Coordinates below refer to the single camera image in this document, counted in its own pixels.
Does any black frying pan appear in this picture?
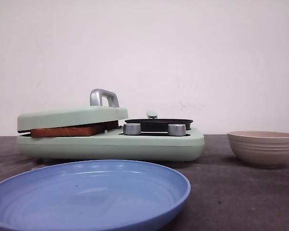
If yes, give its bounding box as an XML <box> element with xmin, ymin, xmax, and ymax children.
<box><xmin>125</xmin><ymin>111</ymin><xmax>194</xmax><ymax>132</ymax></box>

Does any blue plate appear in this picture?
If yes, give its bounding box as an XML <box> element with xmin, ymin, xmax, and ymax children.
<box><xmin>0</xmin><ymin>160</ymin><xmax>191</xmax><ymax>231</ymax></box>

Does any mint green breakfast maker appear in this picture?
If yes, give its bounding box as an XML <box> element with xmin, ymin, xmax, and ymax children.
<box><xmin>17</xmin><ymin>128</ymin><xmax>205</xmax><ymax>161</ymax></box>

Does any silver left control knob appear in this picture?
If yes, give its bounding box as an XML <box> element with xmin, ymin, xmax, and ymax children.
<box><xmin>123</xmin><ymin>123</ymin><xmax>141</xmax><ymax>135</ymax></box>

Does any cream ribbed bowl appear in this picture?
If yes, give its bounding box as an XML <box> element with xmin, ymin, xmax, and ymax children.
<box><xmin>227</xmin><ymin>131</ymin><xmax>289</xmax><ymax>167</ymax></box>

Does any mint green hinged lid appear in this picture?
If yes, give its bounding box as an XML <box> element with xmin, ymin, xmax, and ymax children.
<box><xmin>17</xmin><ymin>89</ymin><xmax>128</xmax><ymax>133</ymax></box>

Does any silver control knob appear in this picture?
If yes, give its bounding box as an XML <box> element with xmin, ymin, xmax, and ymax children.
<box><xmin>123</xmin><ymin>123</ymin><xmax>141</xmax><ymax>135</ymax></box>
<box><xmin>168</xmin><ymin>124</ymin><xmax>186</xmax><ymax>136</ymax></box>

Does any silver right control knob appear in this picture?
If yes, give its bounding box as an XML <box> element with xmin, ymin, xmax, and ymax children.
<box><xmin>168</xmin><ymin>124</ymin><xmax>186</xmax><ymax>136</ymax></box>

